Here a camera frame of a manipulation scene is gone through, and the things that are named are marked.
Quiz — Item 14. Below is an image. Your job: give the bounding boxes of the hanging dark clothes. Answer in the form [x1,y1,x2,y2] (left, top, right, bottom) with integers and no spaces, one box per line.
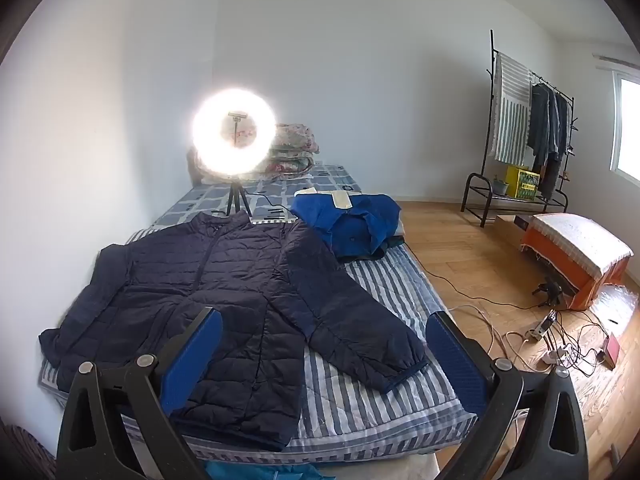
[526,82,572,201]

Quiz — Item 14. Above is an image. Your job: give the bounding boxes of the power strip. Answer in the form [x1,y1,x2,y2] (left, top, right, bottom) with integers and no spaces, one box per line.
[527,310,558,341]

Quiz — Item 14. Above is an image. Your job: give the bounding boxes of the white cable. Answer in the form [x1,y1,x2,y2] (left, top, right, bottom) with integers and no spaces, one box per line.
[447,305,531,371]

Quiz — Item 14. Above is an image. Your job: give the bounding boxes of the black cable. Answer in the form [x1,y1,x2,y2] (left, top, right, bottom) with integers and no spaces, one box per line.
[402,242,546,311]

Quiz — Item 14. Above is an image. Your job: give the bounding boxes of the black clothes rack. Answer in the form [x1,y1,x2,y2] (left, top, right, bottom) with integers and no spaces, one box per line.
[461,30,581,228]

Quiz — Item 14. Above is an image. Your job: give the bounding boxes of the red flat case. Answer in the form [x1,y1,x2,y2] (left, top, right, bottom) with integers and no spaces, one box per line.
[600,332,621,371]

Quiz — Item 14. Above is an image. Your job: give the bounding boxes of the cardboard box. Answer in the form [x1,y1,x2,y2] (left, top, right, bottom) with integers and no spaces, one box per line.
[495,214,536,251]

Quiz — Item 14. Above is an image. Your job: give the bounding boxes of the wicker basket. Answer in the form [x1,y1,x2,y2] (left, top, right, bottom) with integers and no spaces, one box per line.
[0,422,58,480]

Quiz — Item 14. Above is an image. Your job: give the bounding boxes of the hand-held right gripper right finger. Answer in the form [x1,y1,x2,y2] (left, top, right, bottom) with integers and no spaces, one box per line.
[426,311,588,480]

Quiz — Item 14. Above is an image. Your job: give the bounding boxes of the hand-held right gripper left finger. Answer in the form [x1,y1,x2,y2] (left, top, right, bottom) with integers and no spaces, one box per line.
[56,306,224,480]

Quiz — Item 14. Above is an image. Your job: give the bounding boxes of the blue jacket with beige collar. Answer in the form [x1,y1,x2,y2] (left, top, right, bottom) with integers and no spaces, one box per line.
[291,187,403,262]

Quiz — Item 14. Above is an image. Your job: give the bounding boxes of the striped mattress pad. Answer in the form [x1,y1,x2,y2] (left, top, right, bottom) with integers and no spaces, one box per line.
[40,225,478,466]

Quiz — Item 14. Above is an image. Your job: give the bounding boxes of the black tripod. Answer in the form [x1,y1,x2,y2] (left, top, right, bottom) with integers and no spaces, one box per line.
[224,177,253,218]

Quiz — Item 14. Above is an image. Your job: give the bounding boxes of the folded floral quilts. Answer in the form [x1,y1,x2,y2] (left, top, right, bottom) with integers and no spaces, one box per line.
[260,123,321,181]

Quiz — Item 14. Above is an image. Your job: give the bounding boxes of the phone holder clamp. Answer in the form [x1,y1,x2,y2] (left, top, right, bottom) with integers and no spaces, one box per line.
[227,110,248,148]

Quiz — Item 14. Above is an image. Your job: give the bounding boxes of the white plug adapters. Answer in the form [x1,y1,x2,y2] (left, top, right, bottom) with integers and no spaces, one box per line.
[542,342,576,366]

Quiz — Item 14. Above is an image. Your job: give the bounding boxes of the small black floor stand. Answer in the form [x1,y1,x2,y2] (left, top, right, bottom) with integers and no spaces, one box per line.
[532,275,576,308]

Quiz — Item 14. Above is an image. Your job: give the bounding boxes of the striped towel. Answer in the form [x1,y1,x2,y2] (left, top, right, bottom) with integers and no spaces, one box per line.
[490,52,533,165]

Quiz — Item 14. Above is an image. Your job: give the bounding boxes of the ring light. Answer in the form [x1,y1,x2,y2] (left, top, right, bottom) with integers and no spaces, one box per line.
[192,87,277,178]

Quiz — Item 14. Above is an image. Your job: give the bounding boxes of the window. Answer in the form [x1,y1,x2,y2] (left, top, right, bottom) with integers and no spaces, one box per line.
[610,72,640,183]

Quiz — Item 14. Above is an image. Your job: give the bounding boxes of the yellow box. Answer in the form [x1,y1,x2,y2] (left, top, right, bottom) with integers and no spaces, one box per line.
[504,164,542,198]

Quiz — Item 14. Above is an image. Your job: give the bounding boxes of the teal cloth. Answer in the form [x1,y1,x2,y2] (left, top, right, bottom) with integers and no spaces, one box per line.
[205,462,336,480]

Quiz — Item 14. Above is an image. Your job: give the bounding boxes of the orange covered low table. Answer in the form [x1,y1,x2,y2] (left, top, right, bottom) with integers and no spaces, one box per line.
[520,212,635,311]

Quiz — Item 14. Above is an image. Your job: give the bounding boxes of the navy puffer jacket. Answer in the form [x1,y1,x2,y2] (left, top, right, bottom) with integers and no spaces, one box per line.
[39,210,431,453]

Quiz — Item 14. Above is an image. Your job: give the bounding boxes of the blue patterned bed sheet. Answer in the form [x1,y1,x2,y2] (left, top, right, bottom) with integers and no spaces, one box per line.
[150,162,363,233]

